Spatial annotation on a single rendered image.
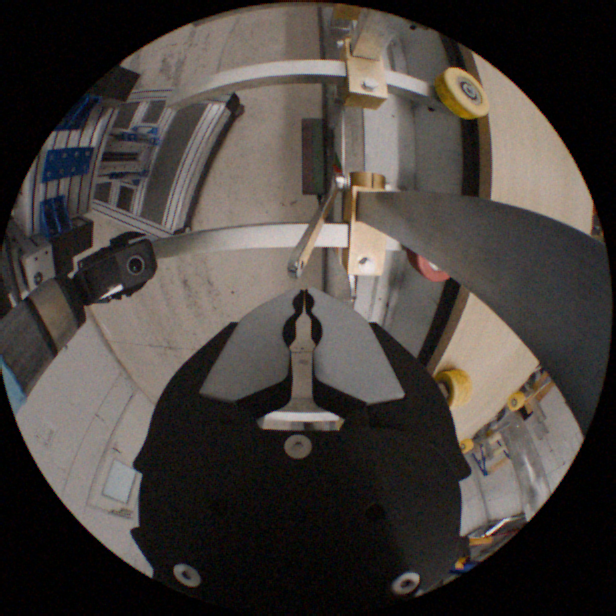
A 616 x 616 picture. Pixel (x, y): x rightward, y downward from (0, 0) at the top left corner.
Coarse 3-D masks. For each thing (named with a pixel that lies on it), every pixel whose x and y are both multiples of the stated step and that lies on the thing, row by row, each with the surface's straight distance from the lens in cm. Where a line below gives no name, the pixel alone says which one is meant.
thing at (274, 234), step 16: (256, 224) 28; (272, 224) 26; (288, 224) 25; (304, 224) 25; (336, 224) 26; (160, 240) 34; (176, 240) 32; (192, 240) 30; (208, 240) 29; (224, 240) 28; (240, 240) 27; (256, 240) 26; (272, 240) 26; (288, 240) 26; (320, 240) 26; (336, 240) 26; (160, 256) 35
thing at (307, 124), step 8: (304, 120) 44; (304, 128) 44; (304, 136) 43; (304, 144) 43; (304, 152) 42; (304, 160) 42; (304, 168) 41; (312, 168) 42; (304, 176) 41; (312, 176) 41; (304, 184) 41; (312, 184) 41
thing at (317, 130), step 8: (320, 120) 44; (320, 128) 44; (320, 136) 43; (320, 144) 43; (320, 152) 42; (320, 160) 42; (320, 168) 42; (320, 176) 41; (320, 184) 41; (320, 192) 41
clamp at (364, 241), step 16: (352, 176) 26; (368, 176) 25; (384, 176) 27; (352, 192) 25; (352, 208) 25; (352, 224) 25; (352, 240) 25; (368, 240) 26; (384, 240) 26; (352, 256) 26; (368, 256) 26; (384, 256) 27; (352, 272) 26
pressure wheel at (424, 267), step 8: (408, 248) 27; (408, 256) 27; (416, 256) 25; (416, 264) 26; (424, 264) 26; (432, 264) 27; (424, 272) 26; (432, 272) 27; (440, 272) 28; (432, 280) 27; (440, 280) 28
